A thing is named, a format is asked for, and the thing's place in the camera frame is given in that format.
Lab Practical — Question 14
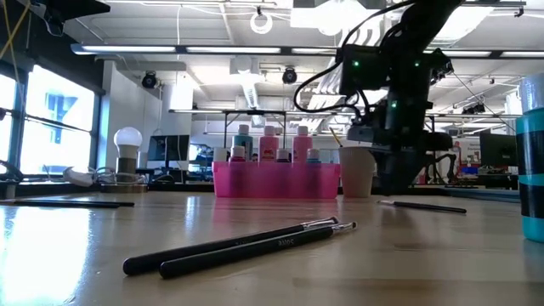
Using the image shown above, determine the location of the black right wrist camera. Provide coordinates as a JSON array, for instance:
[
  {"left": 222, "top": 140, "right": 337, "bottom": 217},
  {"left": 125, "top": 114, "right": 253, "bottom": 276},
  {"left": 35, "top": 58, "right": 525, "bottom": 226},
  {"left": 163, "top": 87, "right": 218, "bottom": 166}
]
[{"left": 338, "top": 43, "right": 388, "bottom": 98}]

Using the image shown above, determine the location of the black metal station frame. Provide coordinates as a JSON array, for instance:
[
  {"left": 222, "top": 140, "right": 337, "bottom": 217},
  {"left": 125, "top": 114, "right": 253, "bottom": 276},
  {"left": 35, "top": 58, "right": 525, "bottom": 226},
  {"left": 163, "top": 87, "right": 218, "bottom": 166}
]
[
  {"left": 221, "top": 109, "right": 288, "bottom": 163},
  {"left": 424, "top": 112, "right": 438, "bottom": 184}
]

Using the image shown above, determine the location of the black computer monitor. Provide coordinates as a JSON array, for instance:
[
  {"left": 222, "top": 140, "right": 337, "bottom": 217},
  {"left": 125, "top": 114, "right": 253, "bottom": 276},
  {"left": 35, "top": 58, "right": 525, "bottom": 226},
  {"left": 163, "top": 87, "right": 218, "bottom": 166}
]
[
  {"left": 479, "top": 133, "right": 519, "bottom": 169},
  {"left": 147, "top": 134, "right": 190, "bottom": 171}
]

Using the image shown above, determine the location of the large pink paint bottle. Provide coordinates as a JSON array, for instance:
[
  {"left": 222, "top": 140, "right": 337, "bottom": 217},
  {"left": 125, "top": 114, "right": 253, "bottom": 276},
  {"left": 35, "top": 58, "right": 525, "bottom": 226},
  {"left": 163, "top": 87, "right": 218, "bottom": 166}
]
[
  {"left": 292, "top": 125, "right": 315, "bottom": 164},
  {"left": 258, "top": 125, "right": 281, "bottom": 163}
]

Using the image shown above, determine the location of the white bulb table lamp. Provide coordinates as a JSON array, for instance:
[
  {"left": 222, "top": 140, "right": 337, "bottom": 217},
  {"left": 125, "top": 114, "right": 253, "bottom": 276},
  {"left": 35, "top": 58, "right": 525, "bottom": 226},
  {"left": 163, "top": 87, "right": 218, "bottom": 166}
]
[{"left": 99, "top": 126, "right": 148, "bottom": 195}]

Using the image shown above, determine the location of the yellow hanging cable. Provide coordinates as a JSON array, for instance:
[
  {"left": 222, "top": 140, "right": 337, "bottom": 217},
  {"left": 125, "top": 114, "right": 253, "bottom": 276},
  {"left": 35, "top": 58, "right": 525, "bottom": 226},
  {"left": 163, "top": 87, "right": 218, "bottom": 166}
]
[{"left": 0, "top": 0, "right": 34, "bottom": 90}]

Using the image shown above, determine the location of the black ceiling camera rig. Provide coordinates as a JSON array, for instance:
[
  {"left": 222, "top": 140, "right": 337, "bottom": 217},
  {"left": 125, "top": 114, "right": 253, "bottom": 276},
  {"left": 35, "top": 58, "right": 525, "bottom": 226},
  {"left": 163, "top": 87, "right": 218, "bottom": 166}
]
[{"left": 431, "top": 60, "right": 455, "bottom": 84}]

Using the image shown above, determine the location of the pink plastic bin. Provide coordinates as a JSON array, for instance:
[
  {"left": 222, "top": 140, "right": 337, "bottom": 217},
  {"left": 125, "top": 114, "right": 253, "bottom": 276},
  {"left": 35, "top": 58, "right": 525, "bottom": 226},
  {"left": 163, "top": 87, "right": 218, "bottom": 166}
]
[{"left": 212, "top": 161, "right": 341, "bottom": 200}]

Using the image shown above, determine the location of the small light teal paint bottle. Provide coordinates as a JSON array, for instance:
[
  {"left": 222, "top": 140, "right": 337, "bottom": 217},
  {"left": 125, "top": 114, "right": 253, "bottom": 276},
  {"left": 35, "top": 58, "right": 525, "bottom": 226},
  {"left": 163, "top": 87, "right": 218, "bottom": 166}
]
[{"left": 515, "top": 75, "right": 544, "bottom": 244}]

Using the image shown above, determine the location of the black beam with light strips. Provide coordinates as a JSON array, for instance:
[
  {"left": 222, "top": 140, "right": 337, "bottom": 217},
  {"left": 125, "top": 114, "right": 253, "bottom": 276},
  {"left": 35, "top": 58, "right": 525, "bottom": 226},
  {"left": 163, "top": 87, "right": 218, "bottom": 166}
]
[{"left": 70, "top": 42, "right": 544, "bottom": 60}]

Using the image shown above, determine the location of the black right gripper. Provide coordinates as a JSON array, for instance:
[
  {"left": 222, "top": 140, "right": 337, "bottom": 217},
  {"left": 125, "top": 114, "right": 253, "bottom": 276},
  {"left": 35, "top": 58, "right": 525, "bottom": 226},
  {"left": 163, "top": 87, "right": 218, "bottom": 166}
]
[{"left": 346, "top": 42, "right": 454, "bottom": 196}]

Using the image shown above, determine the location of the beige ribbed cup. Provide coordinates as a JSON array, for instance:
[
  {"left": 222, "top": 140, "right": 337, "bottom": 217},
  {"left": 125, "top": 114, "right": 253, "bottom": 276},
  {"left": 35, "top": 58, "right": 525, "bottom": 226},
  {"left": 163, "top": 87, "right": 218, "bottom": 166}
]
[{"left": 338, "top": 146, "right": 377, "bottom": 199}]

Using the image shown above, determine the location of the white hanging ring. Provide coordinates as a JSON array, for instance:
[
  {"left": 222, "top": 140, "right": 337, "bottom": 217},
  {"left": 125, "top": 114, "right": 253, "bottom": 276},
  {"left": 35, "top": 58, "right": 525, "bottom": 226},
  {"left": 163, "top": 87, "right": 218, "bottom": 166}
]
[{"left": 249, "top": 11, "right": 274, "bottom": 36}]

